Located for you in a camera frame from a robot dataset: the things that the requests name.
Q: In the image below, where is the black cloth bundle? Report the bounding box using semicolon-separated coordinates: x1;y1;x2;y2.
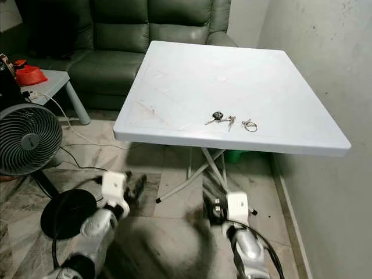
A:
15;2;80;59

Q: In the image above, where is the black device with cables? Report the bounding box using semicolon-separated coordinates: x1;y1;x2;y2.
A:
0;52;25;106

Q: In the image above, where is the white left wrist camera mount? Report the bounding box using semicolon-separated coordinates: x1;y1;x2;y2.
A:
101;170;129;205

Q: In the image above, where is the green plastic bin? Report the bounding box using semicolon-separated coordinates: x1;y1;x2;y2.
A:
226;149;255;164

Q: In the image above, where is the white power cable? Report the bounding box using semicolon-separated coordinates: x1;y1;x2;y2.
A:
41;92;124;151

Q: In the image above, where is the white power strip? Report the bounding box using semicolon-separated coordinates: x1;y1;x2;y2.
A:
22;88;43;101

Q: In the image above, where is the green leather sofa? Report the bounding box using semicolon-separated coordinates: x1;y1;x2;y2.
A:
15;0;239;111

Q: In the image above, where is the black fan cable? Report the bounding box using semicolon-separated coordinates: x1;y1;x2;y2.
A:
57;145;112;176

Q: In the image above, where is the red plastic bag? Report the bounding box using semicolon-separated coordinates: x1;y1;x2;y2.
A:
14;59;49;87

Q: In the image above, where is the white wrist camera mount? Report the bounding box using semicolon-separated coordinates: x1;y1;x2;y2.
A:
101;170;129;205
226;191;251;225

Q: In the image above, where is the small metal key ring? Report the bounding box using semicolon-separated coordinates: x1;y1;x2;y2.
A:
242;118;259;133

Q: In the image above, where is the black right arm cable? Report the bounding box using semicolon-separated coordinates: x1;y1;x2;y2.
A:
244;221;287;279

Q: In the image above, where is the grey side table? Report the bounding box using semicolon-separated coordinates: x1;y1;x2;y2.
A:
12;69;92;127

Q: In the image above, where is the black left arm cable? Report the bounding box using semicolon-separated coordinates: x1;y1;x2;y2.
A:
50;216;63;273

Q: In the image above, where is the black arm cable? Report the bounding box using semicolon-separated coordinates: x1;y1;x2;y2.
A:
50;216;63;273
244;221;287;279

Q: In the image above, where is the white plastic folding table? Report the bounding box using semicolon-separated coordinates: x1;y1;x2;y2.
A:
113;41;352;204

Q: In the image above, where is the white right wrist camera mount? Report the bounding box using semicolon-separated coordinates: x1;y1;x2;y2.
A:
226;191;251;225

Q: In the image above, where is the key bunch with black fob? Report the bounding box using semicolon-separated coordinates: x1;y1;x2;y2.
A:
205;110;237;133

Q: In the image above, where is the grey standing fan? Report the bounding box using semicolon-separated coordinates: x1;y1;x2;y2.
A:
0;103;99;241

